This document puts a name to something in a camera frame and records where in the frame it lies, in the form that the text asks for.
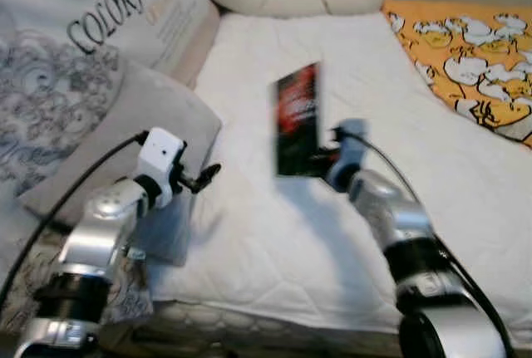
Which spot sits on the white quilted mattress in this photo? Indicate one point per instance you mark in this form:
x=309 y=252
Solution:
x=249 y=92

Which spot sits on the beige patterned cloth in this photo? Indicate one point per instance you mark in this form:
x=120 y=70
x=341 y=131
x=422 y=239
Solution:
x=133 y=291

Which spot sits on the black and red box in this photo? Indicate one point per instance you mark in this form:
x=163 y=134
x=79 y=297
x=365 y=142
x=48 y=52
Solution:
x=298 y=125

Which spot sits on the orange duck print blanket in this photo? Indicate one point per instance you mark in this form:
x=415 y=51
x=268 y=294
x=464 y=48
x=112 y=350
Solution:
x=465 y=67

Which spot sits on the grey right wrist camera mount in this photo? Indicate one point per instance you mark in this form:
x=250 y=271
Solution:
x=349 y=154

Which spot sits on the grey swirl pattern pillow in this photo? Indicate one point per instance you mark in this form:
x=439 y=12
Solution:
x=50 y=100

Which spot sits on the plain grey pillow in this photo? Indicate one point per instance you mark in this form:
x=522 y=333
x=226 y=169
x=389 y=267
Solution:
x=158 y=100

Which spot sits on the white pillow with lettering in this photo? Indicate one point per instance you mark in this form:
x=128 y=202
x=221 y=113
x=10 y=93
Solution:
x=125 y=9

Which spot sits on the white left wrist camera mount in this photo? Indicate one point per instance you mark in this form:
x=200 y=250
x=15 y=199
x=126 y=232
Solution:
x=160 y=154

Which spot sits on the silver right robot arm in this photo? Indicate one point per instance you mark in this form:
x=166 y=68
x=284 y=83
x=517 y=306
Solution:
x=391 y=217

